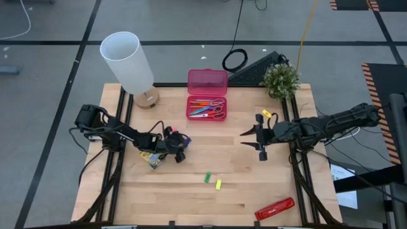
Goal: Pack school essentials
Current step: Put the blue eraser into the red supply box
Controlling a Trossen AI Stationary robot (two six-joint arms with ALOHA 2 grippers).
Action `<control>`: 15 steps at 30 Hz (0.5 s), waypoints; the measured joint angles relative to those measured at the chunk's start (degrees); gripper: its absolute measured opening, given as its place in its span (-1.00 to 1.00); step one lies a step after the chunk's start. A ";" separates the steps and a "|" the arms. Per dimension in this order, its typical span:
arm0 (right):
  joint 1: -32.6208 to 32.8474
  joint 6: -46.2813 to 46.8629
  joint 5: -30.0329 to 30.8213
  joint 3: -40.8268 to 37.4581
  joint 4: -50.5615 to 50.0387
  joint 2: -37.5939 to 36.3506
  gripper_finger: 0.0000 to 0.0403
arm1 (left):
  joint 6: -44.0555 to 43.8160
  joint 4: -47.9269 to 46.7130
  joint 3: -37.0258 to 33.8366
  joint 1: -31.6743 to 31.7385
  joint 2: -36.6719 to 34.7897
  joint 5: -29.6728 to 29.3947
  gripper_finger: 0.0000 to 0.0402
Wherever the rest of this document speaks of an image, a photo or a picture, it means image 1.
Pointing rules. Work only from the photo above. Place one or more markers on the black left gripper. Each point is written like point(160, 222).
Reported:
point(170, 143)

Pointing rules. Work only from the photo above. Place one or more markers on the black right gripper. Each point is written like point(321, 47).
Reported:
point(267, 135)

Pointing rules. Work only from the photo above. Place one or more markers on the orange marker pen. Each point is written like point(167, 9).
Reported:
point(200, 104)

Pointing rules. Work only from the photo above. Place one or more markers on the green eraser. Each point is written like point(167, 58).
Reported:
point(207, 177)

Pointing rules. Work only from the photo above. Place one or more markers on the yellow eraser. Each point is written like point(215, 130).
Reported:
point(218, 184)

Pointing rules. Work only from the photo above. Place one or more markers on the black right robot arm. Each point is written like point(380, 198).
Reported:
point(334, 124)

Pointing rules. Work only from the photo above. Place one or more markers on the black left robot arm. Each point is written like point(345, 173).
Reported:
point(127, 136)

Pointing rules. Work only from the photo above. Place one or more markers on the yellow tag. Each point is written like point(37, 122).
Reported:
point(266, 113)

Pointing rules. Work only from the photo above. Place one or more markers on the green yellow crayon box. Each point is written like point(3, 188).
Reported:
point(152, 160)

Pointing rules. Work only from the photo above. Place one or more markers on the pink plastic pencil case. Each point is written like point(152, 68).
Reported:
point(206, 82)

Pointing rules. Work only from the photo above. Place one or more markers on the small potted green plant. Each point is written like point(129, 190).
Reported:
point(280, 81)

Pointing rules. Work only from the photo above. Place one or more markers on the black keyboard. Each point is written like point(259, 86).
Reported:
point(254, 71)

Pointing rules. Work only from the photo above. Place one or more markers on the red stapler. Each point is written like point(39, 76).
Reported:
point(275, 209)

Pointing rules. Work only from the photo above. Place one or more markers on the white shade table lamp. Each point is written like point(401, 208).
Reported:
point(127, 63)

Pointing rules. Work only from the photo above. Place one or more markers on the white paper sheet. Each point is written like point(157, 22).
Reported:
point(348, 198)

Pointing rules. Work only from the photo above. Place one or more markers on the black metal beam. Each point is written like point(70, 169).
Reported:
point(365, 181)

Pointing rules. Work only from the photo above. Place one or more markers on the black yellow hazard mat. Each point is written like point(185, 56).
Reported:
point(353, 4)
point(388, 82)

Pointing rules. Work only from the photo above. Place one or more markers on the grey blue floor object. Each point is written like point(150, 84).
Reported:
point(9, 70)

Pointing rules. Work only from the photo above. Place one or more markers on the black right frame rails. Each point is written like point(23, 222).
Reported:
point(286, 106)

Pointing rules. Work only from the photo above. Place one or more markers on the black frame rails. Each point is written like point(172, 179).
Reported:
point(121, 93)
point(286, 106)

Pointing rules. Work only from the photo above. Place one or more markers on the black left frame rails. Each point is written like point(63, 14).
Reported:
point(121, 93)

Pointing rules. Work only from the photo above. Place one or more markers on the silver mounting bracket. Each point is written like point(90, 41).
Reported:
point(92, 138)

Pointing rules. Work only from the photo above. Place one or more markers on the grey metal post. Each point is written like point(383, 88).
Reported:
point(397, 143)

